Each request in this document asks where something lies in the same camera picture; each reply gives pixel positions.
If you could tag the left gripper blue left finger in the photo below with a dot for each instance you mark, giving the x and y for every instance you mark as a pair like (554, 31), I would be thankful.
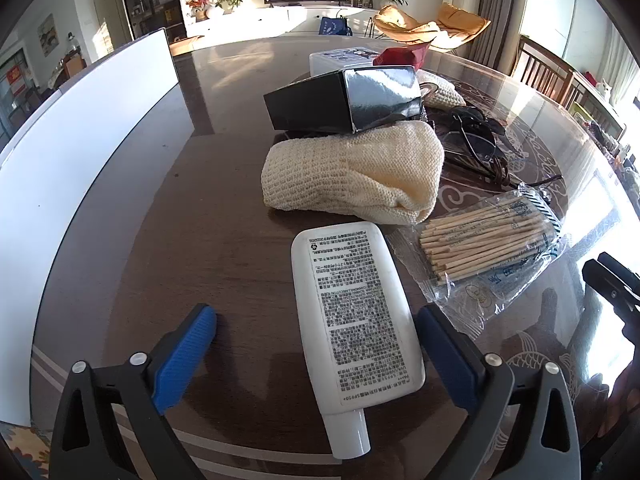
(86, 441)

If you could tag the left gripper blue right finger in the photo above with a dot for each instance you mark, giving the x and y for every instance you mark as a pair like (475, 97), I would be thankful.
(543, 442)

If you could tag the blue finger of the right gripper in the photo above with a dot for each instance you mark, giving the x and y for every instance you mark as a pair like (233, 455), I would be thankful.
(625, 301)
(631, 279)

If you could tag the bag of cotton swabs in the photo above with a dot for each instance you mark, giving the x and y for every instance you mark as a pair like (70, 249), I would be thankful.
(480, 259)

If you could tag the black frame eyeglasses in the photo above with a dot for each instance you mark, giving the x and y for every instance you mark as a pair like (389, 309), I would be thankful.
(484, 160)

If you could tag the white lotion tube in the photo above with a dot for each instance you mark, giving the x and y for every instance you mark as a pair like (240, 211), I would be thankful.
(358, 335)

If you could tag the black bow hair clip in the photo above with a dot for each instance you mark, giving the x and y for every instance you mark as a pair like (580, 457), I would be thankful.
(465, 126)

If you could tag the cream knitted cloth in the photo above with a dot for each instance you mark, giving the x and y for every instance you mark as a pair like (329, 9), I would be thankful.
(386, 175)
(438, 92)

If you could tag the red snack packet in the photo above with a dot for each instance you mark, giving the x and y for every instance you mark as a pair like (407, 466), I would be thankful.
(413, 56)

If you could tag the black cardboard box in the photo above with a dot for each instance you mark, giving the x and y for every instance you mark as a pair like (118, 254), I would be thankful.
(346, 102)

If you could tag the clear cartoon floss box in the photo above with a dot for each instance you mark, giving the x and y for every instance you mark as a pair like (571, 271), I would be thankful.
(339, 59)

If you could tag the floral patterned cushion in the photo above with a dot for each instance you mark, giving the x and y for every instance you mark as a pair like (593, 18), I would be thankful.
(30, 446)

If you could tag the wooden dining chair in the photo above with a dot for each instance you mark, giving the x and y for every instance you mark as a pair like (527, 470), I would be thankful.
(548, 74)

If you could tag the white cardboard storage box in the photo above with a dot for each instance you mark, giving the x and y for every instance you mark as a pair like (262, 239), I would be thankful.
(47, 169)

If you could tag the orange butterfly chair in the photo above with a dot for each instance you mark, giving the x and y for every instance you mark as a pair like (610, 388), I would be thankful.
(453, 27)

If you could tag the blue shopping bag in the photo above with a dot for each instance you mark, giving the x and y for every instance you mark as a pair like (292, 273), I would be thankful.
(334, 27)

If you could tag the white tv console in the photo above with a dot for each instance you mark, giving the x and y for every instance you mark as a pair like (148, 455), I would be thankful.
(247, 23)

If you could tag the red flower plant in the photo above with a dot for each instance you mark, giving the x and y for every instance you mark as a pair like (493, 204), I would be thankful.
(199, 8)

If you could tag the framed wall painting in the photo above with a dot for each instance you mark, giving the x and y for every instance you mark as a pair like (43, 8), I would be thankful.
(47, 35)

